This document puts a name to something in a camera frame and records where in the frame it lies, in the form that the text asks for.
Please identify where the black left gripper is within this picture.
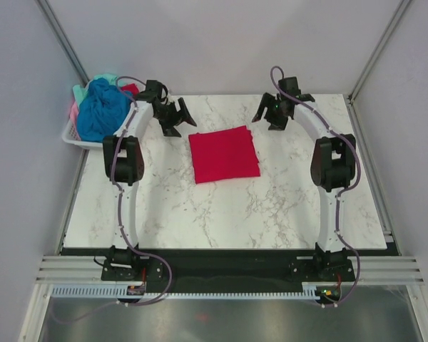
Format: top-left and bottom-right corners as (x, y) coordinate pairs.
(155, 99), (197, 138)

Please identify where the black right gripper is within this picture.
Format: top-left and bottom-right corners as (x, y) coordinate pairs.
(251, 93), (287, 133)

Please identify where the white plastic laundry basket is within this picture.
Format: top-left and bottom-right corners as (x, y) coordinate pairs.
(62, 78), (148, 150)

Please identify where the red t shirt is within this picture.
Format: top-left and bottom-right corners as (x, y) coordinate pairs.
(188, 125), (260, 185)
(121, 83), (139, 95)

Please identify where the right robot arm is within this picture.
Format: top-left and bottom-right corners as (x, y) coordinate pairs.
(252, 77), (360, 281)

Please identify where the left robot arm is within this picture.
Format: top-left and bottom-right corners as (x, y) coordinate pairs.
(103, 80), (197, 257)

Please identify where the blue t shirt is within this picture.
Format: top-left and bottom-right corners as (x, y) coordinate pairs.
(76, 85), (132, 143)

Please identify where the teal t shirt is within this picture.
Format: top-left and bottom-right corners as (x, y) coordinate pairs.
(72, 73), (118, 106)

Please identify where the pink t shirt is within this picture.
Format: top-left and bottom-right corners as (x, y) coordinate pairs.
(68, 101), (79, 125)

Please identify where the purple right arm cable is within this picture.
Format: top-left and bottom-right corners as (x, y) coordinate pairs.
(270, 66), (361, 286)

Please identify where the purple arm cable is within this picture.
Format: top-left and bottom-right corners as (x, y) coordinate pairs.
(270, 66), (361, 286)
(114, 74), (172, 286)

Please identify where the right aluminium frame post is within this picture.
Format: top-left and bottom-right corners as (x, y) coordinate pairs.
(347, 0), (414, 104)

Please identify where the aluminium frame post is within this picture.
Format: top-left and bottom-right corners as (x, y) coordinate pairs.
(35, 0), (89, 85)
(347, 0), (414, 104)

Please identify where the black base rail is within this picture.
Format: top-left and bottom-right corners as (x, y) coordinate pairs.
(101, 248), (355, 293)

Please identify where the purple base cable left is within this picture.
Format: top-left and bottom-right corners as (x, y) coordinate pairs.
(51, 259), (175, 325)

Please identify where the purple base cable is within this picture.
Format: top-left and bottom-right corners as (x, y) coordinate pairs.
(51, 259), (175, 325)
(312, 276), (361, 309)

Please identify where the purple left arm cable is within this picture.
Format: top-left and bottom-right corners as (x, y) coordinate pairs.
(114, 74), (172, 286)

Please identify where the left aluminium frame post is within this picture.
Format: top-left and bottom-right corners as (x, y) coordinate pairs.
(35, 0), (89, 85)

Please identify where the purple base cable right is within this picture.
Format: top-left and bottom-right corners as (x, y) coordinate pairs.
(312, 276), (361, 309)

